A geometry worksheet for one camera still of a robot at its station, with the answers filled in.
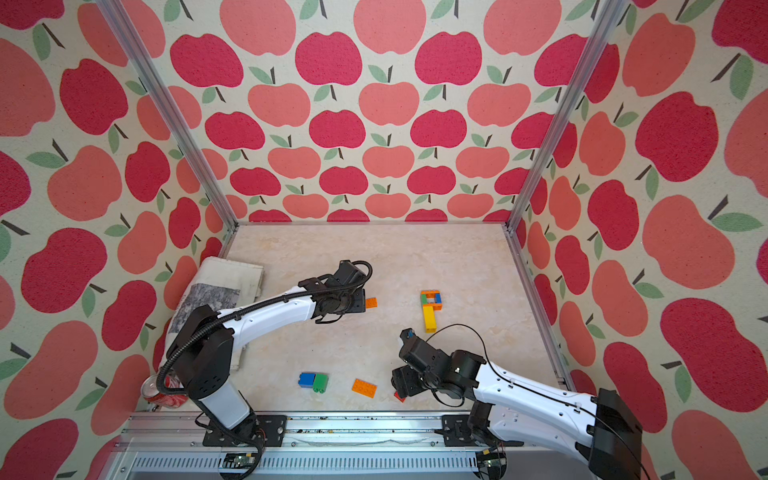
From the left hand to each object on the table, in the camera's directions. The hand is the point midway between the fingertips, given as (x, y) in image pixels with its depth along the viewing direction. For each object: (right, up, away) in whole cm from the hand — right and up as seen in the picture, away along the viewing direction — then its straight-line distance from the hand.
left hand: (363, 308), depth 88 cm
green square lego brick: (+20, +1, +10) cm, 22 cm away
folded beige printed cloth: (-46, +6, +7) cm, 47 cm away
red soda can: (-51, -18, -16) cm, 56 cm away
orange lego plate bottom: (+1, -21, -7) cm, 22 cm away
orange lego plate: (+22, +3, +11) cm, 24 cm away
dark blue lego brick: (+24, +2, +8) cm, 25 cm away
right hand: (+11, -18, -11) cm, 24 cm away
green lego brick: (-12, -20, -6) cm, 24 cm away
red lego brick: (+10, -23, -8) cm, 26 cm away
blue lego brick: (-15, -19, -7) cm, 25 cm away
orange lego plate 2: (+23, -1, +8) cm, 25 cm away
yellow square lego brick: (+21, -5, +5) cm, 22 cm away
